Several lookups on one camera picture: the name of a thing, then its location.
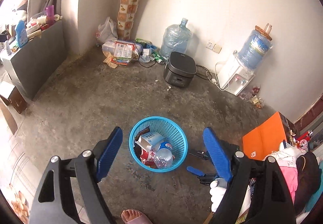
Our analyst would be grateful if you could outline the white and blue medicine box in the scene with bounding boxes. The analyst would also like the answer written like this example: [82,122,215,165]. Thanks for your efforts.
[135,131,164,151]

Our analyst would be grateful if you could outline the pile of snack wrappers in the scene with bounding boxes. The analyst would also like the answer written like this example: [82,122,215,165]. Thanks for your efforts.
[240,85,265,108]

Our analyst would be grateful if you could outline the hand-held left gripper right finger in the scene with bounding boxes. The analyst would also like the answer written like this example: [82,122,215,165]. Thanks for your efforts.
[203,127,296,224]

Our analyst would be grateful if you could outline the person's foot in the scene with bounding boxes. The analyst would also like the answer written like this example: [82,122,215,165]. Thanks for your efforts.
[121,209,152,224]

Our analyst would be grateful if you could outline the white water dispenser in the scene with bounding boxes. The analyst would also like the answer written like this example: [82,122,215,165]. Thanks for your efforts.
[217,51,256,96]

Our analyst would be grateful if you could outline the dark grey rice cooker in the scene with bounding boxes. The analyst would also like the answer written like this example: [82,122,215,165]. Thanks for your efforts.
[163,52,197,89]

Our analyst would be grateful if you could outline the green can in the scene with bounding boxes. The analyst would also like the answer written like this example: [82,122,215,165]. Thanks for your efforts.
[151,53,165,64]

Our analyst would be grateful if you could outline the brown cardboard box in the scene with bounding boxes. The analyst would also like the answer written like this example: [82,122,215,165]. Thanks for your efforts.
[0,81,28,114]

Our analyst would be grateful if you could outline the blue detergent bottle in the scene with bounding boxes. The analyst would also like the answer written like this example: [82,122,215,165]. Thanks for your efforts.
[15,20,28,48]

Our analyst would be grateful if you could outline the orange box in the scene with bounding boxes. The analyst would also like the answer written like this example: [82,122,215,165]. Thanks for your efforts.
[242,112,290,160]

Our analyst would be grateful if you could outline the person's right hand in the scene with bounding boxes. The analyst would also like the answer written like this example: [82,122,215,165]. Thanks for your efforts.
[209,181,229,213]

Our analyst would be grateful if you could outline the red and white paper bag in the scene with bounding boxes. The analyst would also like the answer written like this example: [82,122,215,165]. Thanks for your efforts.
[140,148,157,165]

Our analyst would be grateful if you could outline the patterned paper roll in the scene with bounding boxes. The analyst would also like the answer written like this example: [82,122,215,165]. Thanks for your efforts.
[116,0,147,41]

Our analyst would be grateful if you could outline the wall socket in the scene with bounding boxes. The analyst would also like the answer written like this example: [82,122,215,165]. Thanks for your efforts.
[206,40,222,53]

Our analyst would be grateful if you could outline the pile of food packets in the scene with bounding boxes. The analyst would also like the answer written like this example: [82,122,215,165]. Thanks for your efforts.
[102,39,138,69]

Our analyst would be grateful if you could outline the white plastic bag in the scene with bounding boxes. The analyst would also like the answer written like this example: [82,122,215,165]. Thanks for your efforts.
[95,17,119,44]

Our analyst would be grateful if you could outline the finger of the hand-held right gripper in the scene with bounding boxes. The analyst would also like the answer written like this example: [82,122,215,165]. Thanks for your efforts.
[187,167,218,186]
[189,150,210,161]

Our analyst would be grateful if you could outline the large blue water jug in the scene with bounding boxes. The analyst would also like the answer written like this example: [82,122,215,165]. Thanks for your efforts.
[159,18,193,59]

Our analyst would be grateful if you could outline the white power cable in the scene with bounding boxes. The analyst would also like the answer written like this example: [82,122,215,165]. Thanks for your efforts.
[208,61,228,91]

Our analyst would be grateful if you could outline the clear bottle with blue label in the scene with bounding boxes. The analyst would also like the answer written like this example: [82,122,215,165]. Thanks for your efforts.
[153,139,174,169]

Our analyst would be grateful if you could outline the floral plastic tablecloth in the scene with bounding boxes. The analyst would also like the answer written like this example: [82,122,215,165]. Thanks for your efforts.
[0,99,48,222]

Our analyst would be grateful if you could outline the grey cabinet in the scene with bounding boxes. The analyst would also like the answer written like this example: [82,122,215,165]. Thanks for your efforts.
[0,20,66,100]

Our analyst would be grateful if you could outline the purple cup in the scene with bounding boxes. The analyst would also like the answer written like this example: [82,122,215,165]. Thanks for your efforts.
[45,5,55,23]

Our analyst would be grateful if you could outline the dispenser water bottle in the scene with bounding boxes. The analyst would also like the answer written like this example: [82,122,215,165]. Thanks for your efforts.
[238,28,273,70]

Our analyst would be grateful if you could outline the pink plush item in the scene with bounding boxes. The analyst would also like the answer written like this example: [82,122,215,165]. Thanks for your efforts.
[278,161,299,204]

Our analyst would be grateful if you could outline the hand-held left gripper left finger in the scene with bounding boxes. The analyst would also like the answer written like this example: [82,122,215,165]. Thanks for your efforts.
[30,126,123,224]

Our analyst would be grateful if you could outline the black garment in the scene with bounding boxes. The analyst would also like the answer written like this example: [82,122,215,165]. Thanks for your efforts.
[294,151,322,214]

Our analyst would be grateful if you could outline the blue plastic wastebasket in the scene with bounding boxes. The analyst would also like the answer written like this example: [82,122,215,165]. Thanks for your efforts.
[129,116,188,171]

